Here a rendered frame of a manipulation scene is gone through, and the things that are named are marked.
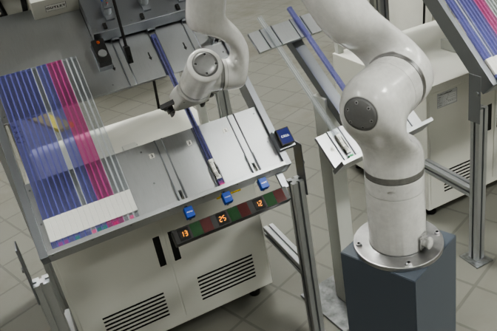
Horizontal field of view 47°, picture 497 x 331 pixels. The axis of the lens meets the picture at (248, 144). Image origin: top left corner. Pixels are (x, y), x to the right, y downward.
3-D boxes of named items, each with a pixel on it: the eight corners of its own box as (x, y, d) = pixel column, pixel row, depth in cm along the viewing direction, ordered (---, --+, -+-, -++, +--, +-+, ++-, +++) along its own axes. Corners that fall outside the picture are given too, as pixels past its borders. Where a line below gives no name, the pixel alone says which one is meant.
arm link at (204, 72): (214, 67, 145) (177, 68, 142) (224, 46, 132) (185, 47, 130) (217, 98, 143) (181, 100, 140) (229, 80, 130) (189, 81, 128)
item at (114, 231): (280, 173, 163) (286, 164, 157) (52, 262, 142) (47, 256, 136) (278, 169, 164) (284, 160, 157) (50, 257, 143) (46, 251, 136)
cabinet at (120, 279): (275, 295, 217) (249, 154, 189) (97, 377, 195) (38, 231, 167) (212, 218, 271) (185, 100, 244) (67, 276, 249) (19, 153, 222)
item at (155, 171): (280, 166, 161) (283, 162, 158) (49, 255, 140) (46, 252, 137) (253, 110, 167) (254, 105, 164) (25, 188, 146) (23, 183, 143)
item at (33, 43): (227, 64, 174) (229, 55, 170) (7, 131, 153) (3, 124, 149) (186, -19, 184) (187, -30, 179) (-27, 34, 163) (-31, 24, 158)
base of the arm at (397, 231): (459, 234, 122) (460, 159, 114) (416, 284, 111) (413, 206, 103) (382, 209, 135) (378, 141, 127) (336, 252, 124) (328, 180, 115)
